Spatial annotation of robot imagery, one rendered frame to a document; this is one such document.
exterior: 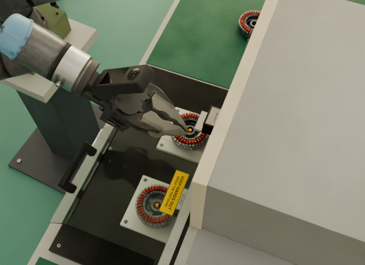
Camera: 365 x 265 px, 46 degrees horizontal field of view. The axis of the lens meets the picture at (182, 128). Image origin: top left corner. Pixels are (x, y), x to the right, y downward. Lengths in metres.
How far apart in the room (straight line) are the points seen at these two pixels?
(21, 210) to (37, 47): 1.42
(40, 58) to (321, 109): 0.46
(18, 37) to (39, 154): 1.45
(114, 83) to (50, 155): 1.47
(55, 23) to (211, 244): 0.97
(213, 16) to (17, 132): 1.21
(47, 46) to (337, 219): 0.52
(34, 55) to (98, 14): 1.94
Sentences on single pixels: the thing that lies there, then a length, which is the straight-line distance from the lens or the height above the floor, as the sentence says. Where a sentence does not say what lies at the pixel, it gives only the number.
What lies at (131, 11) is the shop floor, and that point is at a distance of 2.68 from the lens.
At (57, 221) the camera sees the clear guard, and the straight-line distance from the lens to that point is 0.91.
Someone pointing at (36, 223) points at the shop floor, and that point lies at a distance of 2.06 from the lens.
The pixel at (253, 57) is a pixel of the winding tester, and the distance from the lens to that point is 0.72.
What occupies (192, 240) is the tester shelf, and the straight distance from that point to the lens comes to 0.78.
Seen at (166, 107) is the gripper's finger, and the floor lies 1.21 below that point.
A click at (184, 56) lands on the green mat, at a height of 0.75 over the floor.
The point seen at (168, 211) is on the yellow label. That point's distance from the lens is 0.85.
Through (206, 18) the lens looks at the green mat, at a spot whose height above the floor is 0.75.
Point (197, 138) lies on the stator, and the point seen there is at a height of 0.82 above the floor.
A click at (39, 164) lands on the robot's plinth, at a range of 2.16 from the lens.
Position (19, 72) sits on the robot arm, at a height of 1.21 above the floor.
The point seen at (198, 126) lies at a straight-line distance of 1.14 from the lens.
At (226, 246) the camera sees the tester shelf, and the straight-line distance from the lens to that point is 0.78.
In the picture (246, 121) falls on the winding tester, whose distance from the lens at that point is 0.65.
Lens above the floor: 1.87
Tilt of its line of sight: 60 degrees down
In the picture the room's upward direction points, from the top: straight up
